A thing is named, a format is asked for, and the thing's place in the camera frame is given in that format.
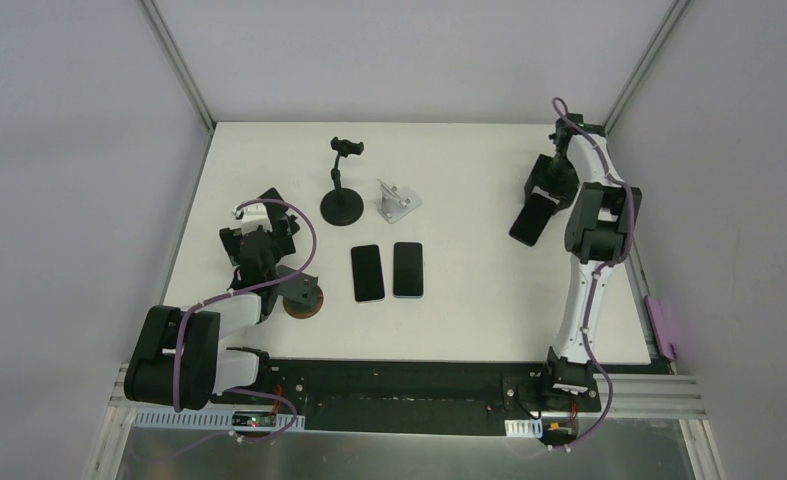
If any black phone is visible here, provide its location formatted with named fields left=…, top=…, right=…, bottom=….
left=509, top=193, right=557, bottom=247
left=350, top=244, right=385, bottom=303

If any black round disc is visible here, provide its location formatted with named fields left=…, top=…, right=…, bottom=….
left=320, top=137, right=364, bottom=226

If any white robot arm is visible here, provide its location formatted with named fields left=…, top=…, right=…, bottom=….
left=123, top=225, right=298, bottom=412

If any dark phone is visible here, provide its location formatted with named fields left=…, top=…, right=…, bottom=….
left=393, top=242, right=424, bottom=298

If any purple phone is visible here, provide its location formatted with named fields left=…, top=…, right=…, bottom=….
left=644, top=295, right=678, bottom=362

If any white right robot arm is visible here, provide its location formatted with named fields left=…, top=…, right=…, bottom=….
left=509, top=114, right=642, bottom=410

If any black folding phone stand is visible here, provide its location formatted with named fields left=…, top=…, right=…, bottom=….
left=259, top=187, right=283, bottom=201

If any grey stand with brown base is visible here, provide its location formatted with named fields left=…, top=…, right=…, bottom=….
left=276, top=265, right=324, bottom=319

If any silver metal phone stand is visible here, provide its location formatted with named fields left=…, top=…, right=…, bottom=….
left=375, top=179, right=422, bottom=224

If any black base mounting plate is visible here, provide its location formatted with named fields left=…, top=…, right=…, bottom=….
left=210, top=357, right=606, bottom=439

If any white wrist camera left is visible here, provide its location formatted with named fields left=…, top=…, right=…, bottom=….
left=233, top=203, right=271, bottom=230

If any aluminium frame rail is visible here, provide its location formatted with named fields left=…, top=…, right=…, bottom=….
left=608, top=374, right=707, bottom=420

